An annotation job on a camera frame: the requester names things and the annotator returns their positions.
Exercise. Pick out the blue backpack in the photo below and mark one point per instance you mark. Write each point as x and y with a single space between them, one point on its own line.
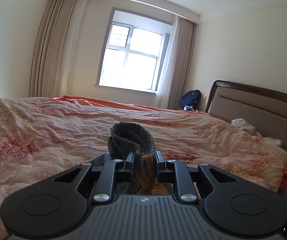
191 98

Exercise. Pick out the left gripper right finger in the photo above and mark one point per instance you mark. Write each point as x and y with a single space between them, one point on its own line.
176 172

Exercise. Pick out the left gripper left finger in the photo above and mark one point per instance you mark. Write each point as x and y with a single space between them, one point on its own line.
108 173

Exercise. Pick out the brown padded headboard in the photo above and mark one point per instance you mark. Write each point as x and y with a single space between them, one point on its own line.
265 109

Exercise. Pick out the white pillow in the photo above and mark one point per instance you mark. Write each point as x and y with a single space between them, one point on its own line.
251 130

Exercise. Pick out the window with white frame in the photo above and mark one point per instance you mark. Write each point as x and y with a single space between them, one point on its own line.
134 51

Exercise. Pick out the pink floral quilt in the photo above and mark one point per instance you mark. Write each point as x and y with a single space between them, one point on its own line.
41 137

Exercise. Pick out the blue orange patterned pants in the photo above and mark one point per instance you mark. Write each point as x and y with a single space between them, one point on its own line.
126 138

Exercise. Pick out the beige left curtain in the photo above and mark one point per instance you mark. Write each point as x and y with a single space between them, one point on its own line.
55 47

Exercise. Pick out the orange bed sheet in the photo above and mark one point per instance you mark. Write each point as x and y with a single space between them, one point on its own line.
80 100

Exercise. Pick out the small blue white box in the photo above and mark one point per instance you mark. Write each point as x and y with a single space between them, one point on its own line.
188 108

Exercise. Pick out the beige right curtain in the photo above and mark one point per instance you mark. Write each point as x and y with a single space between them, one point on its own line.
177 63

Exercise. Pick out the beige curtain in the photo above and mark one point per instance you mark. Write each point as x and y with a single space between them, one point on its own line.
177 63
55 47

